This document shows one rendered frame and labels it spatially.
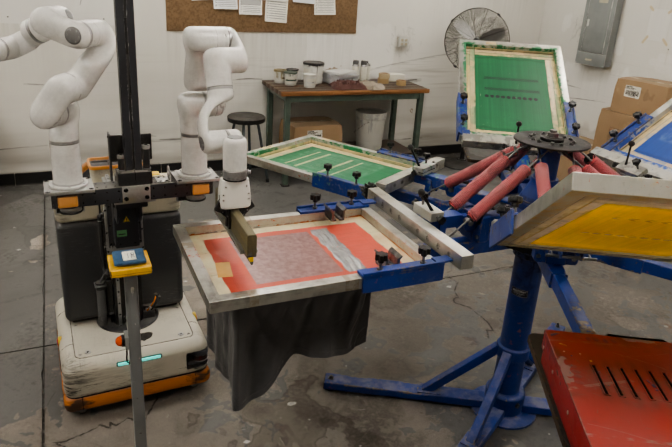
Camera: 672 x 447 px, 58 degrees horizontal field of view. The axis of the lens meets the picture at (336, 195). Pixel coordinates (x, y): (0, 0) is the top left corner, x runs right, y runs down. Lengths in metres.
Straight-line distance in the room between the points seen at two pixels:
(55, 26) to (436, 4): 5.07
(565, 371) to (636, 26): 5.43
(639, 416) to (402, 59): 5.48
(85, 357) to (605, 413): 2.15
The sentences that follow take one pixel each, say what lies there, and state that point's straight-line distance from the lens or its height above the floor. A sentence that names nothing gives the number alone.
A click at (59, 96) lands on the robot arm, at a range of 2.10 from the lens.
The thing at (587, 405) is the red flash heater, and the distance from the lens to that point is 1.39.
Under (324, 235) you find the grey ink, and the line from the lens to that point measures 2.28.
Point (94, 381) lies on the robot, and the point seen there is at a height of 0.19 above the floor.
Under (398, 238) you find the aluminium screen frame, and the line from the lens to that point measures 2.24.
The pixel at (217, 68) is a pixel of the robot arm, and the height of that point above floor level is 1.58.
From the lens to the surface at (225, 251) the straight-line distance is 2.16.
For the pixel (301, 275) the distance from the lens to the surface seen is 2.00.
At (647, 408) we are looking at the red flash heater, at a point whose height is 1.10.
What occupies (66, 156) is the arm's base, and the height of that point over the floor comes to 1.25.
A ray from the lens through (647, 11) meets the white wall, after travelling 6.60.
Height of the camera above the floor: 1.89
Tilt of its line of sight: 20 degrees down
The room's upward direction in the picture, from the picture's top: 4 degrees clockwise
